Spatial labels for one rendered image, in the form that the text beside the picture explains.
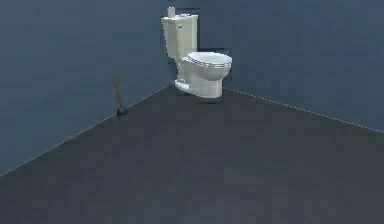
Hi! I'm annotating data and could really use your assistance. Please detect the plunger with brown handle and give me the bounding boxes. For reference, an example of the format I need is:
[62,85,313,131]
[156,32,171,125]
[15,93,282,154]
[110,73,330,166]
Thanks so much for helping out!
[112,74,129,117]

